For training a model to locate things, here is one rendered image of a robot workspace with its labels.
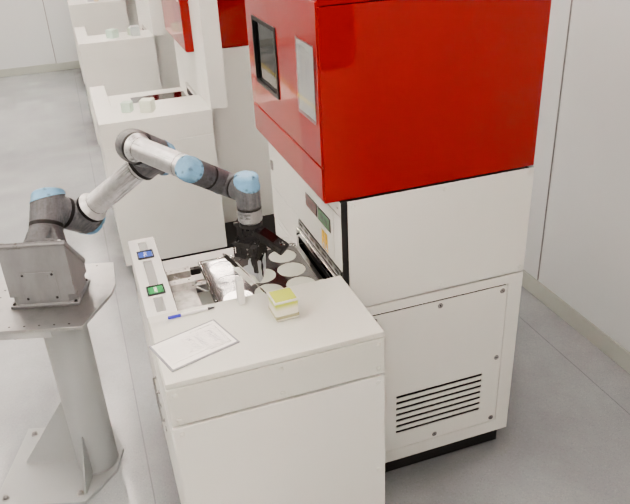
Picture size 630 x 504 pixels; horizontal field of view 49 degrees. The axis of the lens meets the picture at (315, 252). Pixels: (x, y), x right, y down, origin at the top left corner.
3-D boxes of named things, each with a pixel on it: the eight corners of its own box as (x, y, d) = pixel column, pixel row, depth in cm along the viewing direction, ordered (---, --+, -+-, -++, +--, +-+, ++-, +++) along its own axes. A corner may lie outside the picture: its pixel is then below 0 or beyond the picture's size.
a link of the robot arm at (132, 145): (106, 116, 229) (197, 150, 198) (133, 127, 237) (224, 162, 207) (94, 149, 229) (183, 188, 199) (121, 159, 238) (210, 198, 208)
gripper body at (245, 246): (244, 247, 224) (241, 213, 219) (269, 251, 221) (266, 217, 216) (234, 259, 218) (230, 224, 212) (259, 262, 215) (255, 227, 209)
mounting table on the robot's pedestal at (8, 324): (-28, 365, 238) (-39, 333, 232) (16, 296, 277) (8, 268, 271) (105, 357, 239) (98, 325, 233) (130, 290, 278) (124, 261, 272)
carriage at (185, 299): (190, 278, 251) (189, 271, 250) (211, 332, 221) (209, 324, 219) (167, 283, 249) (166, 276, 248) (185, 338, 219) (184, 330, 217)
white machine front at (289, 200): (279, 216, 302) (272, 126, 283) (349, 311, 233) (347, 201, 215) (272, 217, 301) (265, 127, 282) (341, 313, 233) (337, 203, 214)
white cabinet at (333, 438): (299, 394, 323) (287, 237, 285) (385, 562, 242) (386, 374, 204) (160, 430, 306) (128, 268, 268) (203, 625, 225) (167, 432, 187)
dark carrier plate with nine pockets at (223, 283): (293, 246, 261) (293, 244, 260) (325, 290, 232) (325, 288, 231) (202, 264, 251) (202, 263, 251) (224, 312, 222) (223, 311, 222)
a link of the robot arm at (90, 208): (50, 206, 259) (145, 123, 234) (84, 216, 270) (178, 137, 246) (54, 234, 253) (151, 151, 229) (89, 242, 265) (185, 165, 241)
